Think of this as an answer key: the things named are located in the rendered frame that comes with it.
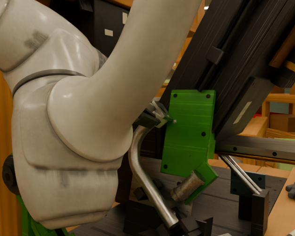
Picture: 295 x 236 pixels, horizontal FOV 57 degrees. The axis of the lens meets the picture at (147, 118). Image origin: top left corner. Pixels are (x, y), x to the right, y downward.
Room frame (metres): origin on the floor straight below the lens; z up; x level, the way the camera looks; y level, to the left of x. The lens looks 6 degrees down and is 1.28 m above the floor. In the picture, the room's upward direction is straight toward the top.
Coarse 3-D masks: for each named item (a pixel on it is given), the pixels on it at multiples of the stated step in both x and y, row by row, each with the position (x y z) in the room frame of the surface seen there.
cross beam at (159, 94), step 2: (160, 88) 1.32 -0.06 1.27; (162, 88) 1.34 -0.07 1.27; (164, 88) 1.36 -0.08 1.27; (160, 90) 1.32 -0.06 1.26; (162, 90) 1.34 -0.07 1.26; (158, 92) 1.31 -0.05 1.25; (160, 92) 1.32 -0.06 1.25; (162, 92) 1.34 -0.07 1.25; (156, 94) 1.29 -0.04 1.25; (158, 94) 1.31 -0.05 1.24; (160, 94) 1.32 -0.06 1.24; (156, 96) 1.29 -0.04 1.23; (158, 96) 1.31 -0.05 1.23; (160, 96) 1.32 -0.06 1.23
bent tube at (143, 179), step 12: (156, 108) 0.65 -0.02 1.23; (144, 132) 0.67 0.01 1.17; (132, 144) 0.67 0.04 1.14; (132, 156) 0.66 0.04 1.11; (132, 168) 0.65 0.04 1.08; (144, 180) 0.62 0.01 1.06; (156, 192) 0.60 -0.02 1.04; (156, 204) 0.59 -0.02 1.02; (168, 216) 0.57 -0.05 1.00; (168, 228) 0.56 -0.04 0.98
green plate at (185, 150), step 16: (176, 96) 0.68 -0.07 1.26; (192, 96) 0.66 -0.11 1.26; (208, 96) 0.64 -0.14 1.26; (176, 112) 0.67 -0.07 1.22; (192, 112) 0.65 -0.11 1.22; (208, 112) 0.63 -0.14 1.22; (176, 128) 0.66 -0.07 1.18; (192, 128) 0.64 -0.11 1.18; (208, 128) 0.62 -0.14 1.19; (176, 144) 0.65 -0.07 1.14; (192, 144) 0.63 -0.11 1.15; (208, 144) 0.61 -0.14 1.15; (176, 160) 0.64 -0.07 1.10; (192, 160) 0.61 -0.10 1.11
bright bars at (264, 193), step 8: (224, 160) 0.72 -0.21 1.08; (232, 160) 0.73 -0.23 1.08; (232, 168) 0.70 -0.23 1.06; (240, 168) 0.72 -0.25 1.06; (240, 176) 0.69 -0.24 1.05; (248, 176) 0.71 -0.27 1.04; (248, 184) 0.68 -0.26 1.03; (256, 184) 0.70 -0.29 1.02; (256, 192) 0.67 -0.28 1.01; (264, 192) 0.68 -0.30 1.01; (256, 200) 0.66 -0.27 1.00; (264, 200) 0.65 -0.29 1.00; (256, 208) 0.66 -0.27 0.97; (264, 208) 0.65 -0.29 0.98; (256, 216) 0.66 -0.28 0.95; (264, 216) 0.65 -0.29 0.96; (256, 224) 0.66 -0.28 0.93; (264, 224) 0.66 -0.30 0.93; (256, 232) 0.66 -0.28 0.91; (264, 232) 0.66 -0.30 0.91
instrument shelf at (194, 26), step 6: (72, 0) 0.73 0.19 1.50; (108, 0) 0.73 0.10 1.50; (114, 0) 0.73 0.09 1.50; (120, 0) 0.75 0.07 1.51; (126, 0) 0.77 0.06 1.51; (132, 0) 0.79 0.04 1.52; (120, 6) 0.78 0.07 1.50; (126, 6) 0.78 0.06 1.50; (192, 24) 1.12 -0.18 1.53; (198, 24) 1.17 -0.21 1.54; (192, 30) 1.12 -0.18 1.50; (192, 36) 1.22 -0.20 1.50
